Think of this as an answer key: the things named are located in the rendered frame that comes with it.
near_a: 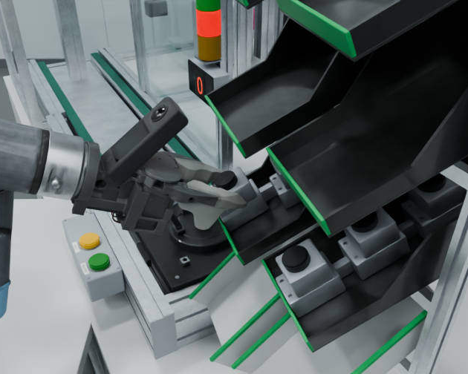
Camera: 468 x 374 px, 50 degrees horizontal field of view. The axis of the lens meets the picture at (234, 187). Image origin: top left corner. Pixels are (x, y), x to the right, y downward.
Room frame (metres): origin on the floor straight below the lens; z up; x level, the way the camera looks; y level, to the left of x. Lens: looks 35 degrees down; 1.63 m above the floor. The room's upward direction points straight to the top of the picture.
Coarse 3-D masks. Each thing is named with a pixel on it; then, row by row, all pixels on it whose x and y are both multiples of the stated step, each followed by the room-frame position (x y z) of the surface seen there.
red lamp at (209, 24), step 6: (198, 12) 1.00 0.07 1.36; (204, 12) 1.00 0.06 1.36; (210, 12) 1.00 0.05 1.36; (216, 12) 1.00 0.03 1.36; (198, 18) 1.01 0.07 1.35; (204, 18) 1.00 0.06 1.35; (210, 18) 1.00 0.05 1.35; (216, 18) 1.00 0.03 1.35; (198, 24) 1.01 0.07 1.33; (204, 24) 1.00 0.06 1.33; (210, 24) 1.00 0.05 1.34; (216, 24) 1.00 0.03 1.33; (198, 30) 1.01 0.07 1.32; (204, 30) 1.00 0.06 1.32; (210, 30) 1.00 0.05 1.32; (216, 30) 1.00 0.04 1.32; (204, 36) 1.00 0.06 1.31; (210, 36) 1.00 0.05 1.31
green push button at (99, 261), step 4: (92, 256) 0.72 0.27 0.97; (96, 256) 0.72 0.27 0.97; (100, 256) 0.72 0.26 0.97; (104, 256) 0.72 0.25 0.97; (88, 260) 0.71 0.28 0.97; (92, 260) 0.71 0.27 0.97; (96, 260) 0.71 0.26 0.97; (100, 260) 0.71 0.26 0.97; (104, 260) 0.71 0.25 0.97; (108, 260) 0.71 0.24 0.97; (88, 264) 0.70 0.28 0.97; (92, 264) 0.69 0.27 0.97; (96, 264) 0.69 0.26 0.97; (100, 264) 0.69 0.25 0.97; (104, 264) 0.70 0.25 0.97; (108, 264) 0.70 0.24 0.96; (92, 268) 0.69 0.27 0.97; (96, 268) 0.69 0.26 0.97; (100, 268) 0.69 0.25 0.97; (104, 268) 0.69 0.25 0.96
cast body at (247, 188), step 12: (240, 168) 0.57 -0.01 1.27; (216, 180) 0.55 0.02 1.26; (228, 180) 0.54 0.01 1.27; (240, 180) 0.54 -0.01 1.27; (252, 180) 0.58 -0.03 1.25; (240, 192) 0.53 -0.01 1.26; (252, 192) 0.54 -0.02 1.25; (264, 192) 0.56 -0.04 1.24; (276, 192) 0.57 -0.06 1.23; (252, 204) 0.54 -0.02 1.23; (264, 204) 0.54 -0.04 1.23; (228, 216) 0.53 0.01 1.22; (240, 216) 0.53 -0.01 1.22; (252, 216) 0.54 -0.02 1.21; (228, 228) 0.53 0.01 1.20
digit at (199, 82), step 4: (196, 72) 1.02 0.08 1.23; (200, 72) 1.00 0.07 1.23; (196, 76) 1.02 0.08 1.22; (200, 76) 1.00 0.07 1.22; (196, 80) 1.02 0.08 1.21; (200, 80) 1.01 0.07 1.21; (196, 84) 1.02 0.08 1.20; (200, 84) 1.01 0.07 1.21; (196, 88) 1.02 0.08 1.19; (200, 88) 1.01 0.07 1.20; (196, 92) 1.03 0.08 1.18; (200, 92) 1.01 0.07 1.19; (200, 96) 1.01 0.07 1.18; (204, 100) 0.99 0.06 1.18
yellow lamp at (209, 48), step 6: (198, 36) 1.01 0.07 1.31; (216, 36) 1.00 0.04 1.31; (198, 42) 1.01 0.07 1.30; (204, 42) 1.00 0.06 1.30; (210, 42) 1.00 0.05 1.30; (216, 42) 1.00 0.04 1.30; (198, 48) 1.01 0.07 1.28; (204, 48) 1.00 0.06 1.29; (210, 48) 1.00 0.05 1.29; (216, 48) 1.00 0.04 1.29; (198, 54) 1.01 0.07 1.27; (204, 54) 1.00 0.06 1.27; (210, 54) 1.00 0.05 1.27; (216, 54) 1.00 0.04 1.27; (204, 60) 1.00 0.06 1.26; (210, 60) 1.00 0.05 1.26
